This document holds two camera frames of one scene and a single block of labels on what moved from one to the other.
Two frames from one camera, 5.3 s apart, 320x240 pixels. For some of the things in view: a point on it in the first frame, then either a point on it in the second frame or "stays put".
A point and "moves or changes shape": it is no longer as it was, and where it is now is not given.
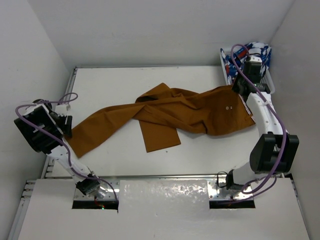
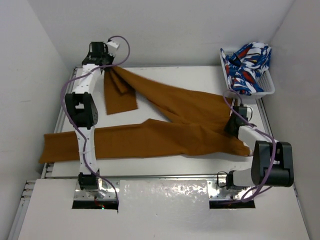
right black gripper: [235, 87] -> [227, 128]
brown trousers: [162, 111] moves or changes shape
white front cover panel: [159, 209] stays put
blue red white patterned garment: [233, 62] stays put
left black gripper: [68, 126] -> [111, 56]
